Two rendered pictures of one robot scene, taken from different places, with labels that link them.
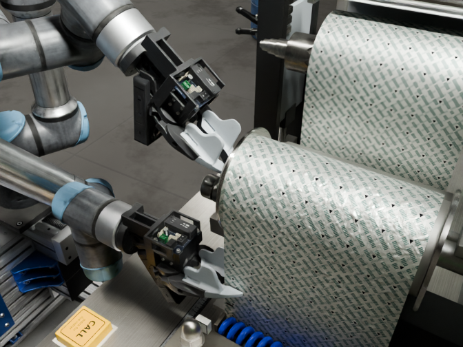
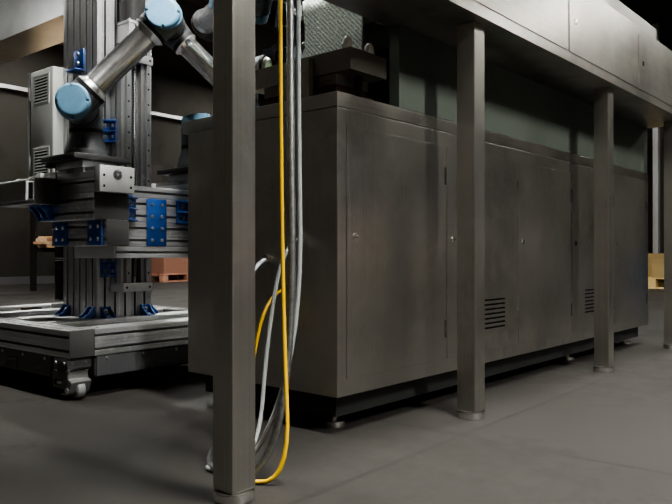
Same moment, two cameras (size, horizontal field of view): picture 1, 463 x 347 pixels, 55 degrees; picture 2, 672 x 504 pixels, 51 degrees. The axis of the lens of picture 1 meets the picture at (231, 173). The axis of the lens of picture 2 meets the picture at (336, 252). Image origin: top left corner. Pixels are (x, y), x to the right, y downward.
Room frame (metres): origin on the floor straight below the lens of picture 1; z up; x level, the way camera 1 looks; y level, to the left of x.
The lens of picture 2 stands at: (-1.78, -0.46, 0.48)
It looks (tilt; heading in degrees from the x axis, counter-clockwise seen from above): 0 degrees down; 9
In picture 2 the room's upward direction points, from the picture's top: straight up
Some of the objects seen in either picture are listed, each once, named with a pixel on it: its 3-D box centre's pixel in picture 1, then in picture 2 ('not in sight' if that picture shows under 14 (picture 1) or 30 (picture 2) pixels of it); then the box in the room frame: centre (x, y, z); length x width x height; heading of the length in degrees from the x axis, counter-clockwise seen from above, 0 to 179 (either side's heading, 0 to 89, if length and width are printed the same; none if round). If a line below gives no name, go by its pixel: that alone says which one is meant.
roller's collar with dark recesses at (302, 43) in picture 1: (309, 54); not in sight; (0.71, -0.13, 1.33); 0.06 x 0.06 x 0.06; 58
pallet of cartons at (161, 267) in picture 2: not in sight; (173, 268); (10.03, 4.42, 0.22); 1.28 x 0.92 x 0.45; 150
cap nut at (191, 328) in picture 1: (191, 330); not in sight; (0.38, 0.06, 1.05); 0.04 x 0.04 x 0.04
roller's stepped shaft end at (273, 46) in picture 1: (276, 47); not in sight; (0.74, -0.08, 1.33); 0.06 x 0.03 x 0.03; 58
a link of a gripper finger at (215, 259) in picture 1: (223, 263); not in sight; (0.45, 0.01, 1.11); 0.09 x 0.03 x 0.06; 60
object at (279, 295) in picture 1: (298, 311); (332, 48); (0.37, -0.09, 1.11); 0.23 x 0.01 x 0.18; 58
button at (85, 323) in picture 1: (84, 330); not in sight; (0.47, 0.27, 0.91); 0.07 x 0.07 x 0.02; 58
